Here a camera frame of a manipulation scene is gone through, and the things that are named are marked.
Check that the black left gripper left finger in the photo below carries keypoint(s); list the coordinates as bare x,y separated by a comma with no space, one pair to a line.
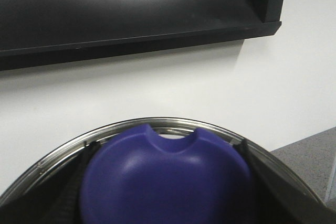
54,201

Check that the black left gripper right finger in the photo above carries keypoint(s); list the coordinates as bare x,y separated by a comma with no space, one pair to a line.
278,201

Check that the pot lid with blue knob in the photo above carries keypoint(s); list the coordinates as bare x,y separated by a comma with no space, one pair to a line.
162,170

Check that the black range hood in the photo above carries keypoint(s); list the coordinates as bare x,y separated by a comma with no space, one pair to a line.
45,32

